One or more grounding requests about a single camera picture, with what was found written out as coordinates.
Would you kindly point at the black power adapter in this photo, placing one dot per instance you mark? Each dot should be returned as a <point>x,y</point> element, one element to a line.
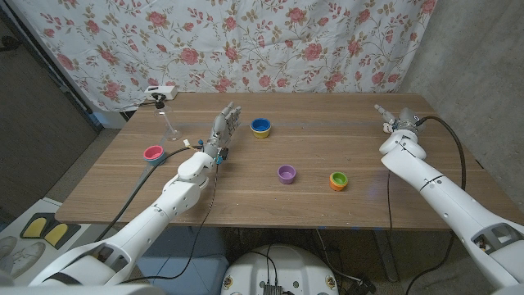
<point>362,287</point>

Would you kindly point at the orange plastic cup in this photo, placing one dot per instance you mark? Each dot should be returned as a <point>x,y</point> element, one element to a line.
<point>338,187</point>

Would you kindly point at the yellow plastic cup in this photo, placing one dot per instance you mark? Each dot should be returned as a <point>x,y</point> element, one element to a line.
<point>260,134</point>

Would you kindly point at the teal plastic cup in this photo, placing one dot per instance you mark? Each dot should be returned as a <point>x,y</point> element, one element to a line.
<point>159,162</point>

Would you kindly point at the white power strip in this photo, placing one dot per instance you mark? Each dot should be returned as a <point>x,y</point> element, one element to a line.
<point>163,92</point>

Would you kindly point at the white floor mat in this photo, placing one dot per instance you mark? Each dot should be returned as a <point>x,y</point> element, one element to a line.
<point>53,207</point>

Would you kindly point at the black plug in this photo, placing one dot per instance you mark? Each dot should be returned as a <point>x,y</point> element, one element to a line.
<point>158,100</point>

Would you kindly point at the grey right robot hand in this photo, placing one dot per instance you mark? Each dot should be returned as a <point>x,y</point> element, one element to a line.
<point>407,121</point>

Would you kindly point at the blue plastic cup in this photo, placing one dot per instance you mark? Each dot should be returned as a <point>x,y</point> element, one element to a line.
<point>260,124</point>

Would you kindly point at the floral print backdrop cloth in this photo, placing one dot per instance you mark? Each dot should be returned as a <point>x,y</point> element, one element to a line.
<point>245,41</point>

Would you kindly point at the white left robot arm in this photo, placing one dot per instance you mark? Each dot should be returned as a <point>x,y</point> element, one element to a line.
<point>151,217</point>

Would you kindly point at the white sneaker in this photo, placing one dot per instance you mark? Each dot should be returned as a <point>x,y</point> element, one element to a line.
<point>26,258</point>
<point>6,246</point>

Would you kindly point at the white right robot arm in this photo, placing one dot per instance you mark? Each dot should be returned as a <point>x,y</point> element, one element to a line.
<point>450,201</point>

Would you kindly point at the purple plastic cup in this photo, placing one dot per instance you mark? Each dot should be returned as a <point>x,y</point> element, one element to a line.
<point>286,175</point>

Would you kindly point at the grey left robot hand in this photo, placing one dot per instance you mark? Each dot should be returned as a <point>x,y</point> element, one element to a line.
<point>223,127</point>

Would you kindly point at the pink plastic cup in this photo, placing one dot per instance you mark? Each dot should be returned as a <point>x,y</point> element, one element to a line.
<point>152,152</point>

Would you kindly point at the grey table leg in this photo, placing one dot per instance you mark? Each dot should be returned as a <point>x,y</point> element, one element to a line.
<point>385,254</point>

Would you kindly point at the green plastic cup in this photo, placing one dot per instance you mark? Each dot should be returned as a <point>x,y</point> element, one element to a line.
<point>338,178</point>

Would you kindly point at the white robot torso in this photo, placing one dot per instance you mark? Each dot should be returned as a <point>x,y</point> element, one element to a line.
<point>294,266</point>

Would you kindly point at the black slipper yellow insole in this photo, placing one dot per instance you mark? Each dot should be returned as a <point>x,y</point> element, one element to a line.
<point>34,227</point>
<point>57,234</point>

